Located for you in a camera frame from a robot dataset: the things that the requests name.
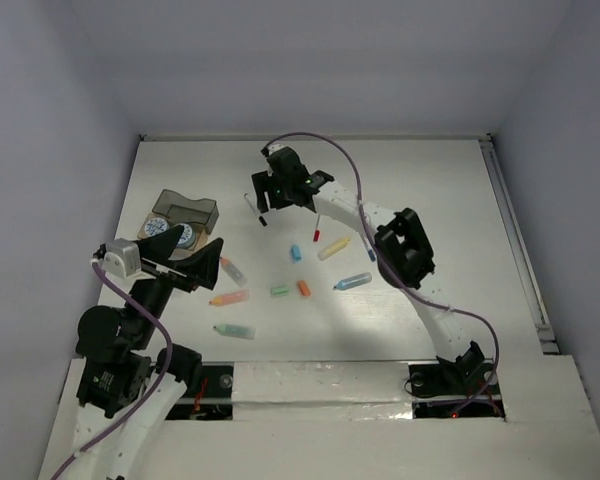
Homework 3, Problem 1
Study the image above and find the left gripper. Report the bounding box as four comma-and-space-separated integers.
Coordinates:
128, 222, 225, 344

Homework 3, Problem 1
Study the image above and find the black cap marker pen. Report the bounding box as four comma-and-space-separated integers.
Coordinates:
243, 193, 268, 227

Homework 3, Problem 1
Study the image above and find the red cap marker pen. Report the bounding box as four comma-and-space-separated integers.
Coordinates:
312, 214, 322, 243

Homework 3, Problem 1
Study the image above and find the blue cap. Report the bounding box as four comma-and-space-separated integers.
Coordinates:
290, 244, 303, 263

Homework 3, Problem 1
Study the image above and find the yellow pencil-shaped highlighter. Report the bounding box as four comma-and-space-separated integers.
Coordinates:
317, 237, 351, 261

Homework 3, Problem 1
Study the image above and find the blue pencil-shaped highlighter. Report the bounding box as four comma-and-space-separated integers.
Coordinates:
333, 272, 372, 291

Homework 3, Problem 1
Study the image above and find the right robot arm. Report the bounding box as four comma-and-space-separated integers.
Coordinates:
252, 144, 488, 398

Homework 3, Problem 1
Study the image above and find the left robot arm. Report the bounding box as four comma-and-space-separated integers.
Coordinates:
53, 225, 224, 479

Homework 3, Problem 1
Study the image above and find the grey smoked plastic bin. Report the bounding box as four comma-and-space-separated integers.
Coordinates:
152, 189, 219, 234

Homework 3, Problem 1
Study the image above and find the grey-orange pencil-shaped highlighter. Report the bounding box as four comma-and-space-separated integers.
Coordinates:
220, 257, 247, 287

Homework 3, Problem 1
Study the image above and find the orange pencil-shaped highlighter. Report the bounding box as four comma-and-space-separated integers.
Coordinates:
208, 290, 250, 307

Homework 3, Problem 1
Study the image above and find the green pencil-shaped highlighter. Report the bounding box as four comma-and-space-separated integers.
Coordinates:
213, 324, 256, 340

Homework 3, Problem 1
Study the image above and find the green cap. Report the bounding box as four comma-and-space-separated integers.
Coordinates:
270, 285, 289, 297

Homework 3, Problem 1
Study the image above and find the orange cap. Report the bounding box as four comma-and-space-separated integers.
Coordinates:
296, 280, 311, 298

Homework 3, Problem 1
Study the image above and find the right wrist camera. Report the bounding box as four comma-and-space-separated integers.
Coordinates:
262, 143, 284, 158

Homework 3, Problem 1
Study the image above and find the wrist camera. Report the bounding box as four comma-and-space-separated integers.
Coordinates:
95, 238, 142, 279
262, 143, 284, 158

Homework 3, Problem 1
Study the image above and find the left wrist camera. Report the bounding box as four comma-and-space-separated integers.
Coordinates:
95, 238, 142, 279

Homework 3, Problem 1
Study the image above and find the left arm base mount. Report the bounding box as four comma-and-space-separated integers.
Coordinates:
166, 363, 234, 421

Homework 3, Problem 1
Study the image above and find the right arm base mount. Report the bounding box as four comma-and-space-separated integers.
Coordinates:
403, 362, 505, 419

